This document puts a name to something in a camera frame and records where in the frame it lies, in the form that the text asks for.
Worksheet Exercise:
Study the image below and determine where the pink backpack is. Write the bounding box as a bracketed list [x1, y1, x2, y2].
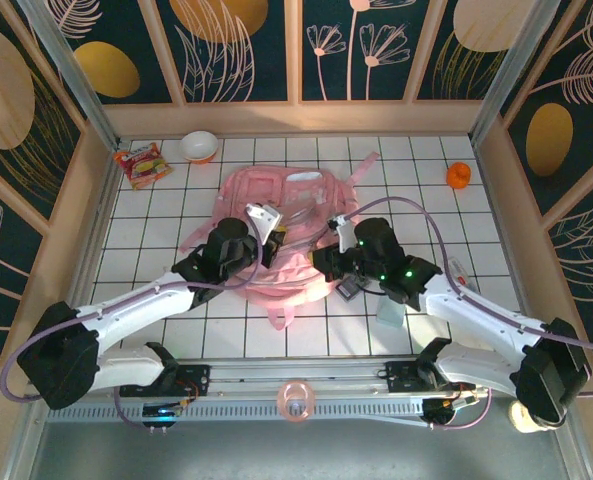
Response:
[179, 149, 381, 331]

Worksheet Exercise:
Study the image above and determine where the red yellow snack packet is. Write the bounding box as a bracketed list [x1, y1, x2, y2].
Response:
[113, 142, 175, 192]

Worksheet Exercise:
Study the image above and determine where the aluminium frame post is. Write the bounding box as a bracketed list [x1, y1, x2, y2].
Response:
[468, 0, 576, 146]
[15, 0, 123, 151]

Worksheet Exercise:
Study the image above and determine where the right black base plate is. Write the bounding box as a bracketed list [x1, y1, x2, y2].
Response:
[375, 360, 477, 396]

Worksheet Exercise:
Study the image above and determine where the grey slotted cable tray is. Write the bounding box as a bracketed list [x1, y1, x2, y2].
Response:
[45, 399, 427, 426]

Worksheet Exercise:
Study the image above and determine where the white orange bowl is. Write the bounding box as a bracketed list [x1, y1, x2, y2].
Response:
[179, 130, 221, 165]

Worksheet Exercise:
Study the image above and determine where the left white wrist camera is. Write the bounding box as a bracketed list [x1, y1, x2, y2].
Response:
[244, 202, 282, 246]

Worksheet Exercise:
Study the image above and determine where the left black controller board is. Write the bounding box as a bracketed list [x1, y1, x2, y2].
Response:
[141, 403, 181, 431]

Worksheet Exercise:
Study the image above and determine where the pink tape roll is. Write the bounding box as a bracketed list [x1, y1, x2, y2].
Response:
[276, 380, 317, 425]

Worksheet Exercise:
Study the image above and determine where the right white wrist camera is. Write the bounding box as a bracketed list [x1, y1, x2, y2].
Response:
[327, 213, 361, 254]

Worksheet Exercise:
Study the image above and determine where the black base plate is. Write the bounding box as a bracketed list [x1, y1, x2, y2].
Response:
[375, 360, 477, 396]
[119, 363, 212, 399]

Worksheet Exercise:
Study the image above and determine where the black calculator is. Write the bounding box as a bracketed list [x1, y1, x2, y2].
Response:
[336, 280, 361, 304]

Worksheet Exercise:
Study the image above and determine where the orange toy fruit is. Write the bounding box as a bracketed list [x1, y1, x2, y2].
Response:
[445, 162, 473, 190]

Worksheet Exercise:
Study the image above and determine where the small white red-labelled packet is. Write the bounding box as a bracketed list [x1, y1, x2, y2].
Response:
[448, 256, 479, 296]

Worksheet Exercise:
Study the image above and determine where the black controller board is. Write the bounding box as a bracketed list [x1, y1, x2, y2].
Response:
[141, 403, 181, 431]
[422, 397, 477, 427]

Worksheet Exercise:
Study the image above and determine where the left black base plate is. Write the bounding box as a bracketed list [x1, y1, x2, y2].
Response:
[119, 363, 212, 399]

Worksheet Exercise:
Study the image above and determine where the light blue pencil case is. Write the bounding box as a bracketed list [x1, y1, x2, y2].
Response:
[377, 297, 406, 329]

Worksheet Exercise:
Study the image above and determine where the right black controller board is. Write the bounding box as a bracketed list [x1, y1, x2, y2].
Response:
[422, 397, 477, 427]

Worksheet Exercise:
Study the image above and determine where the aluminium mounting rail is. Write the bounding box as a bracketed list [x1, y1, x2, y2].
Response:
[23, 353, 572, 401]

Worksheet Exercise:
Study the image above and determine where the white bottle black cap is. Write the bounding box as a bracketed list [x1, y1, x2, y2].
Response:
[508, 399, 552, 434]

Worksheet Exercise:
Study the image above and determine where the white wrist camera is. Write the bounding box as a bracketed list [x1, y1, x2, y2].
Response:
[244, 202, 282, 246]
[327, 213, 361, 254]

